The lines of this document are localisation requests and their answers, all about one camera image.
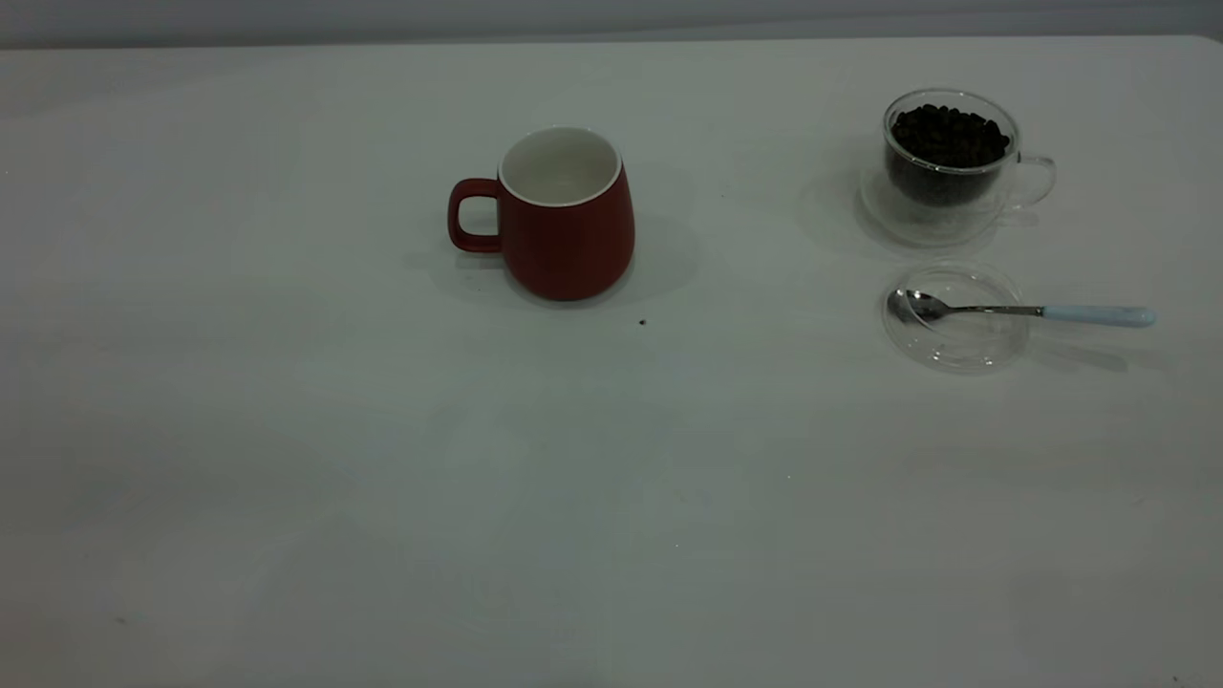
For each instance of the pile of coffee beans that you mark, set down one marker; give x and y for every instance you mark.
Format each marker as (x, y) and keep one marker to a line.
(948, 143)

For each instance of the clear glass saucer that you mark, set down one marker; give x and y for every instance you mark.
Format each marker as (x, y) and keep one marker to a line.
(955, 354)
(874, 212)

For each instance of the clear glass cup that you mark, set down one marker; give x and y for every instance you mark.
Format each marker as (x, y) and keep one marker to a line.
(1037, 182)

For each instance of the red ceramic mug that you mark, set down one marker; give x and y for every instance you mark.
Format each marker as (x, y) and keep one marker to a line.
(564, 248)

